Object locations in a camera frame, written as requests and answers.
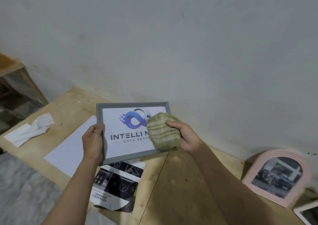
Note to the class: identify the person's left hand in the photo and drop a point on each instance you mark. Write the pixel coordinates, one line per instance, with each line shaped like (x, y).
(92, 143)

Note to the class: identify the person's right hand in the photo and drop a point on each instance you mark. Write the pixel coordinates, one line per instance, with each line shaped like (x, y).
(188, 138)

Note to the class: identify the person's right thumb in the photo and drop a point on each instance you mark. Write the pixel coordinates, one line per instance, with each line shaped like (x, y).
(174, 125)

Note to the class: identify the person's left thumb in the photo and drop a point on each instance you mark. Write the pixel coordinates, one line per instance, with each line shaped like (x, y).
(98, 129)

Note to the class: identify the green striped cloth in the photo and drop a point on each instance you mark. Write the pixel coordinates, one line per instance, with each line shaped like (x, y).
(162, 133)

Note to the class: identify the grey picture frame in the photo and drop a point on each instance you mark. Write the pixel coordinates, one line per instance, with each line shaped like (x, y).
(131, 143)

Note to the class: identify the person's left forearm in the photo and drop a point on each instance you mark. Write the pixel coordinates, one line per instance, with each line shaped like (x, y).
(72, 192)

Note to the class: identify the person's right forearm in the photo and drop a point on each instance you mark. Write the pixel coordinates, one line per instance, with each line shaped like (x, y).
(231, 190)

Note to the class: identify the white paper sheet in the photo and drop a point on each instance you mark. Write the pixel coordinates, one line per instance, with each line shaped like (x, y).
(69, 150)

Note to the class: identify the printed car brochure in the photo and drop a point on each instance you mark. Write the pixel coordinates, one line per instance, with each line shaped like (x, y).
(116, 185)

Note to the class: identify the crumpled white tissue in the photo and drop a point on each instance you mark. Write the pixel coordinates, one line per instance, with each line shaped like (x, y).
(29, 130)

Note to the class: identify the wooden shelf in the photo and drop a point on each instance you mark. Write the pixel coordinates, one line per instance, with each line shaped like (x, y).
(15, 83)

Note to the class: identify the pink arched picture frame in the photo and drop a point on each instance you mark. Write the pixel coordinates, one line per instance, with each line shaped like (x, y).
(278, 177)

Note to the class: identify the white photo frame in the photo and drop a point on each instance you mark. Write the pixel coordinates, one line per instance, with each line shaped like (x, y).
(308, 213)

